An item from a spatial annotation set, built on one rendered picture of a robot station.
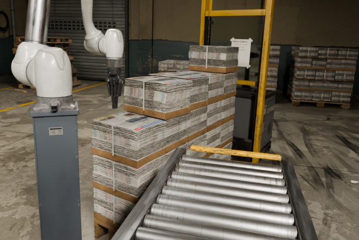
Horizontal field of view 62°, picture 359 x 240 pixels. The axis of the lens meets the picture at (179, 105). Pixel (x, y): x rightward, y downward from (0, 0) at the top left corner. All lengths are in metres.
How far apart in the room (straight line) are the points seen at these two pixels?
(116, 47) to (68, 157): 0.63
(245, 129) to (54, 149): 2.32
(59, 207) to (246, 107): 2.27
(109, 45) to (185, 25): 7.16
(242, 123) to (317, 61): 3.94
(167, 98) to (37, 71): 0.78
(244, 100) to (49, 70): 2.32
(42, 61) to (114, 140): 0.66
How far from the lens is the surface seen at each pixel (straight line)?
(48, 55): 1.44
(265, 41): 3.05
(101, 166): 1.97
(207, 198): 1.10
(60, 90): 1.44
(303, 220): 1.05
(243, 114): 3.34
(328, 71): 7.12
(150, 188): 1.12
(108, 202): 2.04
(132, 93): 2.05
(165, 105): 1.86
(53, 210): 1.63
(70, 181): 1.56
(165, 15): 8.95
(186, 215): 0.99
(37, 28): 1.64
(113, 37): 1.69
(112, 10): 9.48
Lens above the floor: 1.32
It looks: 12 degrees down
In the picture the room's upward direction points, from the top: 2 degrees clockwise
